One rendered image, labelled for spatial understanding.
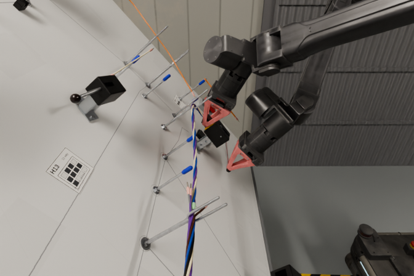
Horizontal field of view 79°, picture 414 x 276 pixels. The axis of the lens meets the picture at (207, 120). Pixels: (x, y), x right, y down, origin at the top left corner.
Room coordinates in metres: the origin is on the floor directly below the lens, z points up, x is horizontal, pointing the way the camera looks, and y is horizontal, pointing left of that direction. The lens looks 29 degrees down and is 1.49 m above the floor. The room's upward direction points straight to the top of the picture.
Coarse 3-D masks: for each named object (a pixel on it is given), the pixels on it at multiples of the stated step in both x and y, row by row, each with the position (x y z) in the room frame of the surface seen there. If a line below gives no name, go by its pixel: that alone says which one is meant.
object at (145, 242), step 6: (216, 198) 0.23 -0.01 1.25; (204, 204) 0.23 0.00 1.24; (192, 210) 0.23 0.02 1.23; (198, 210) 0.23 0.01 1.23; (216, 210) 0.23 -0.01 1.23; (204, 216) 0.23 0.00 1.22; (180, 222) 0.23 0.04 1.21; (186, 222) 0.23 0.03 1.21; (174, 228) 0.23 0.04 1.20; (162, 234) 0.23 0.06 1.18; (144, 240) 0.23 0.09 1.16; (150, 240) 0.23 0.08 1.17; (144, 246) 0.22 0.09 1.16
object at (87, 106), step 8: (96, 80) 0.36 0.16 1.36; (104, 80) 0.36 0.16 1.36; (112, 80) 0.38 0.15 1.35; (88, 88) 0.36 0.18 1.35; (96, 88) 0.35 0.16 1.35; (104, 88) 0.35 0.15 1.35; (112, 88) 0.36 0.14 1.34; (120, 88) 0.38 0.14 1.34; (72, 96) 0.31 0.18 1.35; (80, 96) 0.32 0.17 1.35; (88, 96) 0.37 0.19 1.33; (96, 96) 0.35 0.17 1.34; (104, 96) 0.35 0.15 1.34; (112, 96) 0.36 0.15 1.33; (80, 104) 0.37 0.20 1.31; (88, 104) 0.36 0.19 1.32; (96, 104) 0.36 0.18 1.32; (88, 112) 0.36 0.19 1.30; (88, 120) 0.36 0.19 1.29
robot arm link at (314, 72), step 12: (336, 0) 0.83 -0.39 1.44; (348, 0) 0.82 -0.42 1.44; (312, 60) 0.68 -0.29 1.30; (324, 60) 0.68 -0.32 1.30; (312, 72) 0.64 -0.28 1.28; (324, 72) 0.65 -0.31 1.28; (300, 84) 0.61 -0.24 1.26; (312, 84) 0.61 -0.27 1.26; (300, 96) 0.57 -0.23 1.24; (312, 96) 0.57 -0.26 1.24; (312, 108) 0.54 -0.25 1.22; (300, 120) 0.56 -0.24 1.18
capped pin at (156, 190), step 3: (186, 168) 0.33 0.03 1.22; (189, 168) 0.32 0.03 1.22; (192, 168) 0.33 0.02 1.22; (183, 171) 0.33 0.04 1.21; (186, 171) 0.32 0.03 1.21; (177, 174) 0.33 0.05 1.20; (180, 174) 0.33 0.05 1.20; (174, 177) 0.33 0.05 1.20; (177, 177) 0.33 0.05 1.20; (171, 180) 0.33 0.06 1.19; (165, 183) 0.33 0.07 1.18; (168, 183) 0.33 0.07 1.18; (162, 186) 0.33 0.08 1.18; (153, 189) 0.33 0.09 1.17; (156, 189) 0.33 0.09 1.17; (159, 189) 0.33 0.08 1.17; (156, 192) 0.33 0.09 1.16
